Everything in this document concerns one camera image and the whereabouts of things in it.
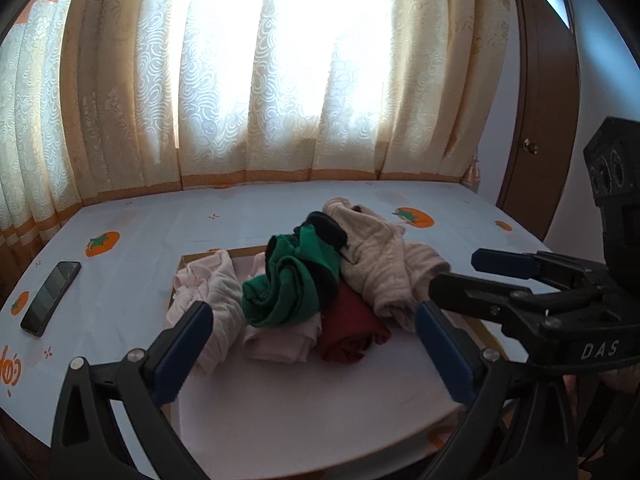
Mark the red underwear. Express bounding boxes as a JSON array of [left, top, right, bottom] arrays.
[[312, 282, 392, 365]]

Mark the pale pink underwear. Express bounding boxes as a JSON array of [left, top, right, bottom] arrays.
[[165, 249, 245, 375]]

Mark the beige orange patterned curtain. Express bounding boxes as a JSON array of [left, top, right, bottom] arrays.
[[1, 0, 511, 289]]

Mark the beige quilted underwear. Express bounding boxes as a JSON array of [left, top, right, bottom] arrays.
[[322, 197, 450, 333]]

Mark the brown wooden wardrobe door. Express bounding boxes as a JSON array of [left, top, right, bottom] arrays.
[[497, 0, 579, 240]]

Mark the black smartphone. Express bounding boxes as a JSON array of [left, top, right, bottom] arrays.
[[21, 261, 81, 338]]

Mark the light pink underwear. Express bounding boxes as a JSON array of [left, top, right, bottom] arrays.
[[242, 252, 322, 364]]

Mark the green black underwear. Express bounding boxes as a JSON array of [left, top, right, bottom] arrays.
[[241, 211, 347, 328]]

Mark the shallow gold cardboard box lid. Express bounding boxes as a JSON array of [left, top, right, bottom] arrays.
[[164, 330, 464, 479]]

